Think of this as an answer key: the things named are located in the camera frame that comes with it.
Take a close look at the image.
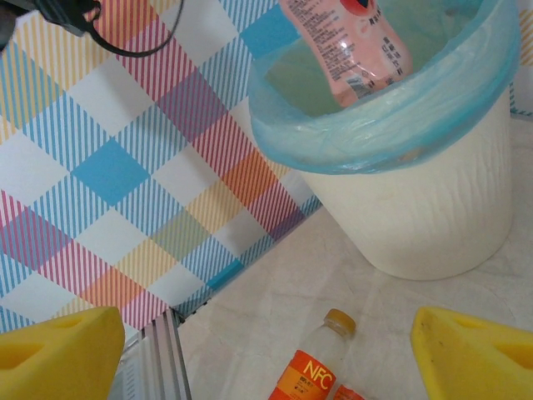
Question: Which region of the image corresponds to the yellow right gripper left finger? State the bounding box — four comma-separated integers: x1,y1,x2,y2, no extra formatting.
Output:
0,307,126,400

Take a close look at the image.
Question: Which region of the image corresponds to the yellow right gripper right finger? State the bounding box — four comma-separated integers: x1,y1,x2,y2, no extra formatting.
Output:
410,307,533,400

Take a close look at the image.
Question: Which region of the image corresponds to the orange NFC label juice bottle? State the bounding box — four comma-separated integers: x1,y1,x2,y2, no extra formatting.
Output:
332,382,367,400
268,307,358,400

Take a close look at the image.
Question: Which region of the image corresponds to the cream plastic bin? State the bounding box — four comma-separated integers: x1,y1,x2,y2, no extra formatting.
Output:
297,78,516,281

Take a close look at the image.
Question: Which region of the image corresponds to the blue plastic bin liner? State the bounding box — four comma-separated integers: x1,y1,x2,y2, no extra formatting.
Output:
248,0,521,174

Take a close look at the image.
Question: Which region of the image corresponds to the pink label plastic bottle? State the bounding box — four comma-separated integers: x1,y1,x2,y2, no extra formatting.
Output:
277,0,414,108

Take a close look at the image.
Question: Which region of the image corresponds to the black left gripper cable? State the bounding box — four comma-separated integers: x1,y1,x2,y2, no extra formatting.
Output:
82,0,187,58

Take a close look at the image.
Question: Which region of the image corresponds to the wide aluminium base rail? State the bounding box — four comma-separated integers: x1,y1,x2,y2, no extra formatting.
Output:
110,307,193,400

